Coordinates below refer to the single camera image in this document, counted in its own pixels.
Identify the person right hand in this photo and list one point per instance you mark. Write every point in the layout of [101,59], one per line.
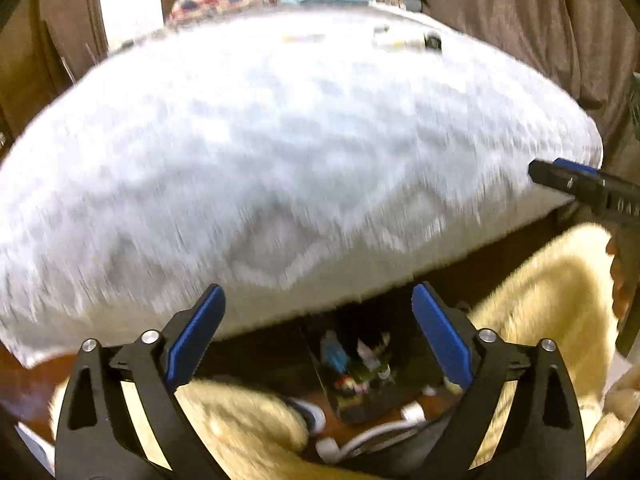
[622,291]

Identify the wooden wardrobe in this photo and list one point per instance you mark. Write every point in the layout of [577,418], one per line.
[46,47]

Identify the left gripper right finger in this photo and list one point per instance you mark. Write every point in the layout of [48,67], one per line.
[543,437]

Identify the small green bottle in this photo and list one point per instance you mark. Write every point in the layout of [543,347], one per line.
[433,42]

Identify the trash bin with items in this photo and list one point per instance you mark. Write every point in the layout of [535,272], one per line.
[367,371]

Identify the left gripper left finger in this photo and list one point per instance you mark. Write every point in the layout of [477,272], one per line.
[96,438]

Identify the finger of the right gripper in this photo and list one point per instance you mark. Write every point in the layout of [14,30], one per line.
[584,188]
[574,166]

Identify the brown curtain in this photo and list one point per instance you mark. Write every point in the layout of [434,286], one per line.
[590,48]

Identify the yellow fluffy rug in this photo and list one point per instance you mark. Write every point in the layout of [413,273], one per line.
[563,293]

